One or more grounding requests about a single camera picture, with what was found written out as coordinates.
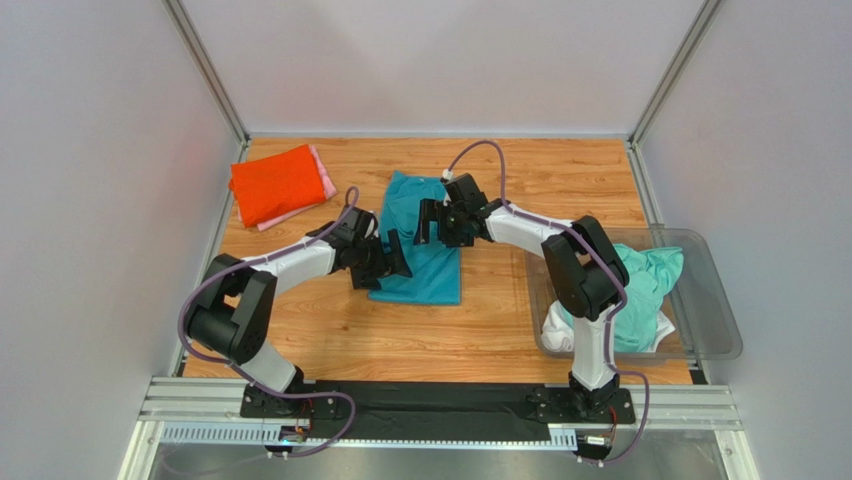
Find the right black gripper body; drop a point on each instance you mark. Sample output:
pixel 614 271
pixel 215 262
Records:
pixel 440 222

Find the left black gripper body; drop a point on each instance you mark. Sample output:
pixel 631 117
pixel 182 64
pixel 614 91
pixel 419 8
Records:
pixel 367 262

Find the teal blue t-shirt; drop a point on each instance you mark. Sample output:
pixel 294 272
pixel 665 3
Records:
pixel 436 269

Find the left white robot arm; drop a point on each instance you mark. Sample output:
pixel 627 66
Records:
pixel 226 318

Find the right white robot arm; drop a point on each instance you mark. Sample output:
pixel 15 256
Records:
pixel 588 278

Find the pink folded t-shirt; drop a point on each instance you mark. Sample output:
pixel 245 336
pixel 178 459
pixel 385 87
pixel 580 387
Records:
pixel 328 187

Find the orange folded t-shirt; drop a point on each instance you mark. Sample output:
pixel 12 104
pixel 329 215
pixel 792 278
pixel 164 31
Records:
pixel 276 185

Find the white t-shirt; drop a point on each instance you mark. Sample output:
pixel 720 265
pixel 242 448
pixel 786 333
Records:
pixel 634 333

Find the mint green t-shirt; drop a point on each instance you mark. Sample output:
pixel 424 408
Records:
pixel 653 274

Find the clear plastic bin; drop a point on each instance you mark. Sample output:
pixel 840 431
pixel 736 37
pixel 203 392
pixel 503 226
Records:
pixel 697 305

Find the right aluminium frame post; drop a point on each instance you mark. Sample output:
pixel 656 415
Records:
pixel 689 44

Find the aluminium frame post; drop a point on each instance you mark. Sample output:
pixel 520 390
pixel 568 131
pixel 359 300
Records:
pixel 185 27
pixel 689 44

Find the left aluminium frame post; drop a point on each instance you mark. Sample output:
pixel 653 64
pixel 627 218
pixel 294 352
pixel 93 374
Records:
pixel 185 27

